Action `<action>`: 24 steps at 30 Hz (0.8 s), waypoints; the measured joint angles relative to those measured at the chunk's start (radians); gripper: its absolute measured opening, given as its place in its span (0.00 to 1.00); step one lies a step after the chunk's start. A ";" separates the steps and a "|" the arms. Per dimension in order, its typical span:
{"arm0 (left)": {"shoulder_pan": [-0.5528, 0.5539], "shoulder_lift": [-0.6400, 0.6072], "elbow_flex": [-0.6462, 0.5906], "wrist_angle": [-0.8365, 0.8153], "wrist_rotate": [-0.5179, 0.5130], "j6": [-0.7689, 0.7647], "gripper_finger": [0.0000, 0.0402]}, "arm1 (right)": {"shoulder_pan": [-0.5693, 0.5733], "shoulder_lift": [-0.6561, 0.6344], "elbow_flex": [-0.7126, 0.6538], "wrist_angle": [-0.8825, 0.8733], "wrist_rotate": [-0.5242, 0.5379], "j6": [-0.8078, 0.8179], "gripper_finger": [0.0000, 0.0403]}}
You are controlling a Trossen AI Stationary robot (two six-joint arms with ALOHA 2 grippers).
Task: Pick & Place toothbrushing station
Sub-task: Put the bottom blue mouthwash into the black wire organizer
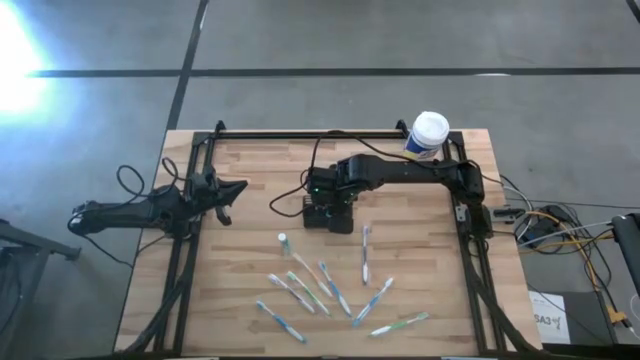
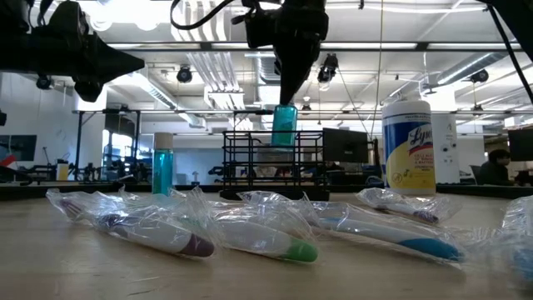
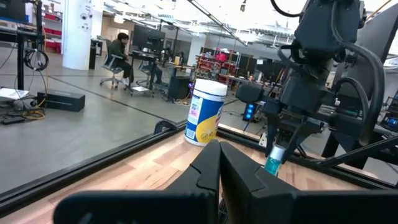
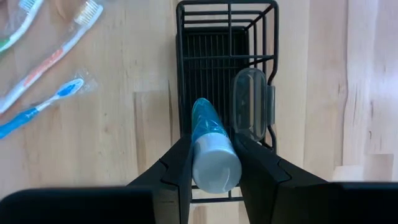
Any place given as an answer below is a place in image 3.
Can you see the large black monitor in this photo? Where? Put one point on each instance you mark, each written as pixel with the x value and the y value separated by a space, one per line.
pixel 379 34

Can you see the white round column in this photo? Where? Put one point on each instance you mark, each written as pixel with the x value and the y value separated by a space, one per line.
pixel 77 34

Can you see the black power strip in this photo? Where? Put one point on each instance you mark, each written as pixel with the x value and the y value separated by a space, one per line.
pixel 13 120

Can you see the red storage shelving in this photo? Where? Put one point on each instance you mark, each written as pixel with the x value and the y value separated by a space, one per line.
pixel 214 65

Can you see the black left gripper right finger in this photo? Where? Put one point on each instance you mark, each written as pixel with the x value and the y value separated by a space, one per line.
pixel 280 202

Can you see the black equipment stand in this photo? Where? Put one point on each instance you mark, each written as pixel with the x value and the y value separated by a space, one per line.
pixel 20 46

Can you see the black office desk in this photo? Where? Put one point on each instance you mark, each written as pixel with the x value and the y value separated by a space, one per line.
pixel 143 57

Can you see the black cabinet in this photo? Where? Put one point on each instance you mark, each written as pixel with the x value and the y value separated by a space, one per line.
pixel 178 88

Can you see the black floor box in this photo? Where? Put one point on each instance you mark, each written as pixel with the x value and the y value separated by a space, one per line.
pixel 60 100

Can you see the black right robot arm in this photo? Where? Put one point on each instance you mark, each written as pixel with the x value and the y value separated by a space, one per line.
pixel 326 25

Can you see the computer tower blue lights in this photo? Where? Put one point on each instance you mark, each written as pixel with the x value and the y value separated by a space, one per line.
pixel 249 112

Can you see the blue mouthwash bottle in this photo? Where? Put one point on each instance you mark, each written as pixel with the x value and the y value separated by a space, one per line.
pixel 273 165

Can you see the person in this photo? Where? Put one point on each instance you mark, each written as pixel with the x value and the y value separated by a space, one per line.
pixel 119 53

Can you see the disinfecting wipes canister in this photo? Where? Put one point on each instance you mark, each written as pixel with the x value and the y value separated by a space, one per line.
pixel 203 112

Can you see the black desk monitor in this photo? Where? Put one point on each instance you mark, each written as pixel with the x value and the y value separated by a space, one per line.
pixel 148 38

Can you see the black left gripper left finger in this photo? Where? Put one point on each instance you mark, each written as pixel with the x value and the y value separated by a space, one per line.
pixel 192 199

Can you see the white floor papers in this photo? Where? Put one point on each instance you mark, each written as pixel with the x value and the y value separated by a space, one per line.
pixel 12 93

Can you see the grey office chair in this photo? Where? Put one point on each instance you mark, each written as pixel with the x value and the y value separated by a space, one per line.
pixel 110 63

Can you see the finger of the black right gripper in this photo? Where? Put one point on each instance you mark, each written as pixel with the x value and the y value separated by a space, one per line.
pixel 271 130
pixel 293 140

